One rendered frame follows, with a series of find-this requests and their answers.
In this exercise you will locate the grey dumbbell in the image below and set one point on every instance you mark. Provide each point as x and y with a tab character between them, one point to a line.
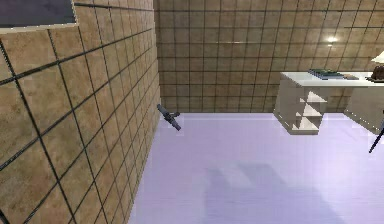
169	117

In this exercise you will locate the white desk with shelves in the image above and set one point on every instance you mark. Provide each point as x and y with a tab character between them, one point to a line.
301	106

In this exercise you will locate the green book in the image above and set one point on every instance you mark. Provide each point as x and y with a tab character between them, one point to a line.
326	73

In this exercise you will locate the small dark flat object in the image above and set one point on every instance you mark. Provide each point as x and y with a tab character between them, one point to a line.
351	77

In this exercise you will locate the dark window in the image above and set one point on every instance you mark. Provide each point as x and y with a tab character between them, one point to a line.
35	12

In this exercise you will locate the brown table lamp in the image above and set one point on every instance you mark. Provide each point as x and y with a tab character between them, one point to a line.
378	71

